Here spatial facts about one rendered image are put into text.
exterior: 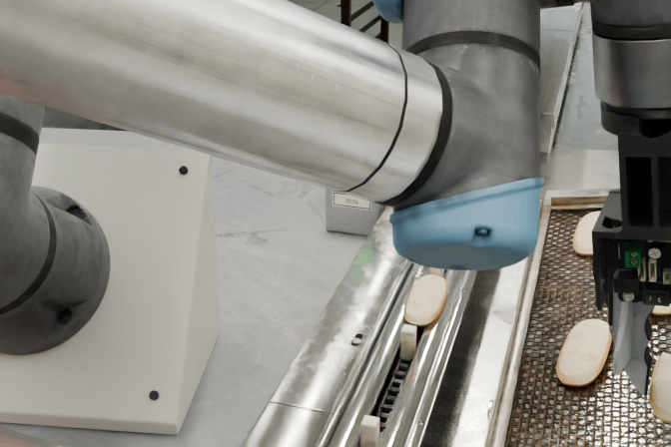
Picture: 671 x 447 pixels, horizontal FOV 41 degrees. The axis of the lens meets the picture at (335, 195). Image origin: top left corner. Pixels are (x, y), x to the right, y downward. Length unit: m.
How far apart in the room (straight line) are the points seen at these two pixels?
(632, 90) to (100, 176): 0.52
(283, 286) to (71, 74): 0.69
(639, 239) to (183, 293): 0.43
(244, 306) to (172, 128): 0.62
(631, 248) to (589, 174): 0.81
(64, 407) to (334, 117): 0.50
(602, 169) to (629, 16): 0.88
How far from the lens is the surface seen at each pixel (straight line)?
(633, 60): 0.50
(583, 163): 1.38
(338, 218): 1.11
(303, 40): 0.38
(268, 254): 1.07
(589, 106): 1.66
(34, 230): 0.72
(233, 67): 0.36
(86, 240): 0.80
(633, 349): 0.63
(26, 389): 0.84
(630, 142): 0.50
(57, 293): 0.78
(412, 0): 0.49
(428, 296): 0.91
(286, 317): 0.95
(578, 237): 0.95
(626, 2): 0.50
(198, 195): 0.83
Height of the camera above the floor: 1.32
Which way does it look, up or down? 24 degrees down
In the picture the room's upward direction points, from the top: straight up
